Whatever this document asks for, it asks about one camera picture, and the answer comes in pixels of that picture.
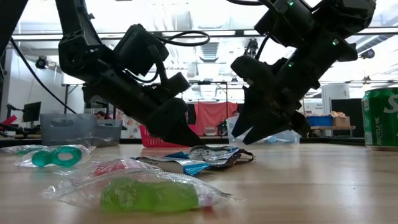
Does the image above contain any clear plastic bin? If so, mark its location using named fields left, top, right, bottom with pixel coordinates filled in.
left=226, top=116, right=302, bottom=146

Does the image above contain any black computer monitor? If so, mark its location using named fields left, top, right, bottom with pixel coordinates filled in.
left=22, top=101, right=42, bottom=123

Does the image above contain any brown Hershey's chocolate bar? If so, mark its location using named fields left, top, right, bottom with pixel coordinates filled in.
left=211, top=148, right=256, bottom=170

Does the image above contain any wooden side table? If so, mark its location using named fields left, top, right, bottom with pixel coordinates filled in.
left=309, top=125, right=357, bottom=138

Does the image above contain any grey translucent plastic bin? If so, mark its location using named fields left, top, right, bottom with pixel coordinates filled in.
left=40, top=113, right=123, bottom=147

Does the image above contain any black panel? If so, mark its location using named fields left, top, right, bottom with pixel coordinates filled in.
left=330, top=98, right=364, bottom=138

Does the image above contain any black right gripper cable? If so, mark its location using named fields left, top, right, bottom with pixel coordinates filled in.
left=225, top=0, right=271, bottom=60

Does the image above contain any black arm base cable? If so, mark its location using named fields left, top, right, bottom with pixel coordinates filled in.
left=9, top=36, right=78, bottom=114

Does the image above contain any green wrapped gummy candy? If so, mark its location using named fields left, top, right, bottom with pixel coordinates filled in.
left=40, top=169, right=240, bottom=215

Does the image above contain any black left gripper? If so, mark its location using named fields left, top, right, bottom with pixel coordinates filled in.
left=102, top=23, right=205, bottom=147

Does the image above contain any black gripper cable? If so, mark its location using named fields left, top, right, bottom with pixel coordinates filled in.
left=154, top=30, right=211, bottom=48
left=225, top=0, right=271, bottom=60

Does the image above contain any teal ring candy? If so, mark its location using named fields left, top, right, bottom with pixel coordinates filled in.
left=14, top=144, right=96, bottom=169

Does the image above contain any red plastic basket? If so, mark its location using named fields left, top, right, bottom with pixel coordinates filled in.
left=139, top=124, right=193, bottom=148

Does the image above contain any blue plastic crate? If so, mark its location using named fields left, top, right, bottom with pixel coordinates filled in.
left=306, top=115, right=334, bottom=127

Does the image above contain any red hanging cloth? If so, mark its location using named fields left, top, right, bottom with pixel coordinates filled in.
left=194, top=101, right=242, bottom=137

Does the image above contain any brown cardboard box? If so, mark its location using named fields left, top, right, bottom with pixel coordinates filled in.
left=331, top=111, right=351, bottom=128

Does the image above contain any green soda can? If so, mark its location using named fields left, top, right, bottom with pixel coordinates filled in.
left=361, top=87, right=398, bottom=152

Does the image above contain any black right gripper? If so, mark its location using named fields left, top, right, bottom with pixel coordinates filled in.
left=230, top=49, right=322, bottom=146

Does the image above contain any black ceiling camera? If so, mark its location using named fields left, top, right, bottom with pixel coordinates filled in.
left=359, top=48, right=376, bottom=60
left=34, top=55, right=50, bottom=70

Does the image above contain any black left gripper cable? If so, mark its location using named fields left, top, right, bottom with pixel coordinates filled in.
left=154, top=30, right=211, bottom=48

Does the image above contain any red wrapped gummy candy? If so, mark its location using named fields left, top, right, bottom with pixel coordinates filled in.
left=67, top=157, right=162, bottom=180

